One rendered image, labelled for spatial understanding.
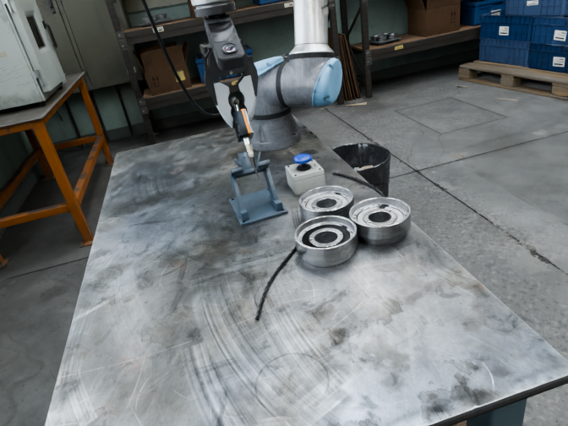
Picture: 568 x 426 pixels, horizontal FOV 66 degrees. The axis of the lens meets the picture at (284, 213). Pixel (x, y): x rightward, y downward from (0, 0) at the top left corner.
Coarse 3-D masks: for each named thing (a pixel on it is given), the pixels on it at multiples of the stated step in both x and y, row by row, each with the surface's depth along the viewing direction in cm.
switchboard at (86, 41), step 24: (48, 0) 362; (72, 0) 368; (96, 0) 372; (120, 0) 379; (48, 24) 371; (72, 24) 375; (96, 24) 380; (120, 24) 384; (72, 48) 383; (96, 48) 388; (72, 72) 391; (96, 72) 396; (120, 72) 401; (120, 96) 429; (72, 120) 427
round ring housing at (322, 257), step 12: (324, 216) 77; (336, 216) 77; (300, 228) 76; (324, 228) 76; (348, 228) 75; (300, 240) 74; (312, 240) 73; (324, 240) 76; (336, 240) 72; (348, 240) 70; (300, 252) 72; (312, 252) 70; (324, 252) 69; (336, 252) 69; (348, 252) 70; (312, 264) 72; (324, 264) 71; (336, 264) 71
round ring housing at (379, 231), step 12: (360, 204) 80; (372, 204) 81; (384, 204) 80; (396, 204) 79; (372, 216) 79; (384, 216) 79; (408, 216) 73; (360, 228) 74; (372, 228) 72; (384, 228) 72; (396, 228) 72; (408, 228) 74; (372, 240) 74; (384, 240) 74; (396, 240) 74
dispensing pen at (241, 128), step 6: (234, 102) 83; (234, 108) 83; (234, 114) 81; (240, 114) 81; (234, 120) 82; (240, 120) 81; (234, 126) 84; (240, 126) 81; (246, 126) 81; (240, 132) 81; (246, 132) 81; (240, 138) 82; (246, 138) 82; (246, 144) 82; (252, 150) 82; (252, 156) 82; (252, 162) 82
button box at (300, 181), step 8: (312, 160) 99; (288, 168) 98; (296, 168) 97; (304, 168) 95; (312, 168) 96; (320, 168) 95; (288, 176) 98; (296, 176) 93; (304, 176) 94; (312, 176) 94; (320, 176) 95; (288, 184) 100; (296, 184) 94; (304, 184) 94; (312, 184) 95; (320, 184) 95; (296, 192) 95; (304, 192) 95
